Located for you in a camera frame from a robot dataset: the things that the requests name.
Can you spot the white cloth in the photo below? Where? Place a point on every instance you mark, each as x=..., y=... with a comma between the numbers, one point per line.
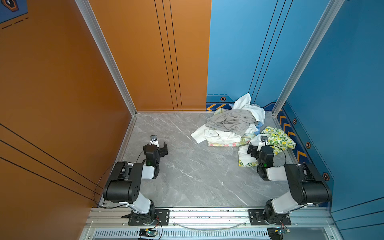
x=243, y=103

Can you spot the left corner aluminium post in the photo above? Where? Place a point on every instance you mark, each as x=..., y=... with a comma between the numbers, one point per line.
x=101, y=42

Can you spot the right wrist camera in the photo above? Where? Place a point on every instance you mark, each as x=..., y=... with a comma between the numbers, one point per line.
x=264, y=140

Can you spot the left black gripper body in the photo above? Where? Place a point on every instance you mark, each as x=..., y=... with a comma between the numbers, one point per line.
x=163, y=149

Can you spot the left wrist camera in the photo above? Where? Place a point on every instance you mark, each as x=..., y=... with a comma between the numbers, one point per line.
x=154, y=140

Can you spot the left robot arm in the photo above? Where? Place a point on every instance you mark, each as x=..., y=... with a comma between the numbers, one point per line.
x=124, y=184

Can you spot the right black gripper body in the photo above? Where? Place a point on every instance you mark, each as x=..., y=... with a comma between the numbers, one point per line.
x=252, y=150

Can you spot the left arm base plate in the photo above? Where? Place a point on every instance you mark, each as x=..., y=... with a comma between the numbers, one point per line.
x=157, y=216

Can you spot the left circuit board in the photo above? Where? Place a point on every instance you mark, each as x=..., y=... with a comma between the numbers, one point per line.
x=148, y=234

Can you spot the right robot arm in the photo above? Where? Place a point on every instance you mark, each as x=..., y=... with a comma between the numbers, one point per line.
x=306, y=186

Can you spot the aluminium front rail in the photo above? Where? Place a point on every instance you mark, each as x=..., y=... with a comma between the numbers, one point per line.
x=215, y=217

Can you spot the lemon print cloth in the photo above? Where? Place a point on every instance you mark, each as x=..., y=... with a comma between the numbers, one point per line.
x=279, y=141

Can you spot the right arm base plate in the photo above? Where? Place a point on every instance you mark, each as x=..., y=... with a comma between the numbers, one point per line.
x=259, y=217

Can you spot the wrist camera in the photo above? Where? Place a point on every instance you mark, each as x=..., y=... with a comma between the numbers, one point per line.
x=154, y=140
x=264, y=140

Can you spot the circuit board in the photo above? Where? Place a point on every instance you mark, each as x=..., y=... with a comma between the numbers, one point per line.
x=277, y=233
x=148, y=234

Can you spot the grey cloth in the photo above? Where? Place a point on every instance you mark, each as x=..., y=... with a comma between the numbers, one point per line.
x=236, y=121

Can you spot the light blue cloth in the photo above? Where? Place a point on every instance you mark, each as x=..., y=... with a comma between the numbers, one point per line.
x=259, y=125

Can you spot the corner aluminium post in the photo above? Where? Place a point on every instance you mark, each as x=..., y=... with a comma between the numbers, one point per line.
x=101, y=42
x=317, y=36

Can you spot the right circuit board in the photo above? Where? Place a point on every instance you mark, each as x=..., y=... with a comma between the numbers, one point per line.
x=277, y=233

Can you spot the right corner aluminium post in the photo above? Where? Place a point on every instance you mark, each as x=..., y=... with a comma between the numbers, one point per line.
x=317, y=36

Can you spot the pastel floral cloth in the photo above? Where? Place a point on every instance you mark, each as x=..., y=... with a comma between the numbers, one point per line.
x=227, y=139

